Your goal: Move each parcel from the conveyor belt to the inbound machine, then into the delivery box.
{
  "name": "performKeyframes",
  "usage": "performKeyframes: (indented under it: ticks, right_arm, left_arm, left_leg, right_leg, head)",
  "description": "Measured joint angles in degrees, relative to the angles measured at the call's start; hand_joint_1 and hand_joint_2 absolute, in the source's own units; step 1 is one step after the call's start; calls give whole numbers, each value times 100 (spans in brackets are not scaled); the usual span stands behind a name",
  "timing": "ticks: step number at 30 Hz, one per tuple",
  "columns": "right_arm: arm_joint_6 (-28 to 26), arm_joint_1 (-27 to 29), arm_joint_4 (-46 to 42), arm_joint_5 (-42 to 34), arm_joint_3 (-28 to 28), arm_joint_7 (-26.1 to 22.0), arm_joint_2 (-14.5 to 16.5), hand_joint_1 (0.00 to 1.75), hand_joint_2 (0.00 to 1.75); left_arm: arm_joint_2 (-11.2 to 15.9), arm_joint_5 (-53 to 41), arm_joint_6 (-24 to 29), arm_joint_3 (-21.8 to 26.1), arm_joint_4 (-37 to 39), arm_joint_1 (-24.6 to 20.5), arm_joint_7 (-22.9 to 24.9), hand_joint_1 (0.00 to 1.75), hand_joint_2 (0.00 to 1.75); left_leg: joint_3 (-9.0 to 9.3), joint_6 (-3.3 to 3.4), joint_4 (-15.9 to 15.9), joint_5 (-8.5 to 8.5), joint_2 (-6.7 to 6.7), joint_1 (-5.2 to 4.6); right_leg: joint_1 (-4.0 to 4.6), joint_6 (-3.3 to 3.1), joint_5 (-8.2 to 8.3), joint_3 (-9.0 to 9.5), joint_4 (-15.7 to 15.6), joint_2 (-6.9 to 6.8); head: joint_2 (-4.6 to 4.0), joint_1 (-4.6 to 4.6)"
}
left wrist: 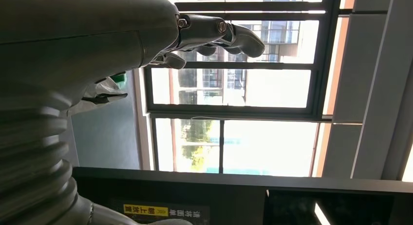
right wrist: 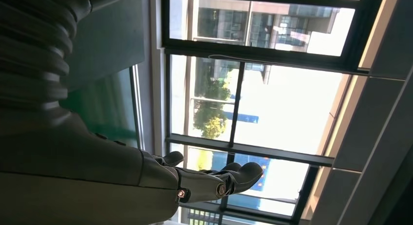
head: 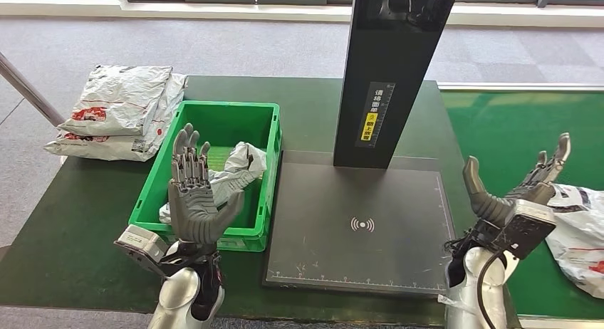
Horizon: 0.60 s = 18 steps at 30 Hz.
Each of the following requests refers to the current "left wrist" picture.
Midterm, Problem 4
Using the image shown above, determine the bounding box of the white parcel bag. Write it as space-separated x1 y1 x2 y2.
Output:
66 76 129 118

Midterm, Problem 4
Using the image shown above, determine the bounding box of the yellow and black column label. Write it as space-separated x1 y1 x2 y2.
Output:
110 199 210 225

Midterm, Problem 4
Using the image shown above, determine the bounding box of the dark window frame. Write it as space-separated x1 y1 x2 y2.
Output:
142 0 343 177

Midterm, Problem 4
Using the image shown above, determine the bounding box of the black scanner column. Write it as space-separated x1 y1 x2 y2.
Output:
71 167 413 225

